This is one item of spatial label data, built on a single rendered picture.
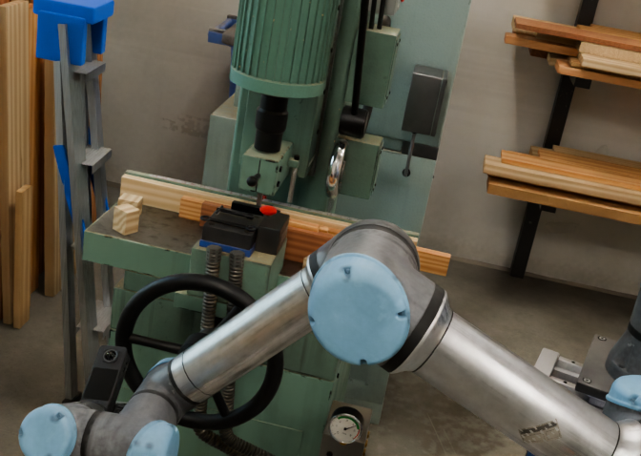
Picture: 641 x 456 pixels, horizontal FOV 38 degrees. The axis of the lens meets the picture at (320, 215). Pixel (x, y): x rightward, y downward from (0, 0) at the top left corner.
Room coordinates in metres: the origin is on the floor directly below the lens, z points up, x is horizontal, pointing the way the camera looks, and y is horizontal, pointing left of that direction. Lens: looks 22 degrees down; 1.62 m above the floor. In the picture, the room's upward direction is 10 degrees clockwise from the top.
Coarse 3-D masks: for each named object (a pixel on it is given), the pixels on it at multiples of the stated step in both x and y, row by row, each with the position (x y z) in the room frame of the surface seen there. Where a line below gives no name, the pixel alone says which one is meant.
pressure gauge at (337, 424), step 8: (344, 408) 1.44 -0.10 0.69; (352, 408) 1.44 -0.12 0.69; (336, 416) 1.42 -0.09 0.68; (344, 416) 1.42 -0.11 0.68; (352, 416) 1.42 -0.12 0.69; (360, 416) 1.43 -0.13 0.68; (328, 424) 1.42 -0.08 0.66; (336, 424) 1.42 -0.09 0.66; (344, 424) 1.42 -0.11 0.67; (352, 424) 1.42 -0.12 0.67; (360, 424) 1.41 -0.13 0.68; (336, 432) 1.42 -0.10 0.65; (344, 432) 1.42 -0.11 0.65; (352, 432) 1.42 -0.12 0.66; (360, 432) 1.42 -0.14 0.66; (336, 440) 1.42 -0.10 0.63; (344, 440) 1.42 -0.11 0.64; (352, 440) 1.42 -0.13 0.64
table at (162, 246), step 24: (144, 216) 1.66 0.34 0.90; (168, 216) 1.68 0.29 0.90; (96, 240) 1.54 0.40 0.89; (120, 240) 1.53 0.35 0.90; (144, 240) 1.54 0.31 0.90; (168, 240) 1.56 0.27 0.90; (192, 240) 1.58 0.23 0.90; (120, 264) 1.53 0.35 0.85; (144, 264) 1.53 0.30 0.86; (168, 264) 1.52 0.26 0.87; (288, 264) 1.55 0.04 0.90; (216, 312) 1.42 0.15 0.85
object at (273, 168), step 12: (252, 144) 1.70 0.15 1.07; (288, 144) 1.74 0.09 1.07; (252, 156) 1.63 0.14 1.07; (264, 156) 1.64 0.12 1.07; (276, 156) 1.65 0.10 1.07; (288, 156) 1.72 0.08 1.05; (252, 168) 1.63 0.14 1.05; (264, 168) 1.62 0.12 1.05; (276, 168) 1.62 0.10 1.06; (288, 168) 1.74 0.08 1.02; (240, 180) 1.63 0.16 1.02; (264, 180) 1.62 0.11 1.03; (276, 180) 1.62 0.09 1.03; (264, 192) 1.62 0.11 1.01
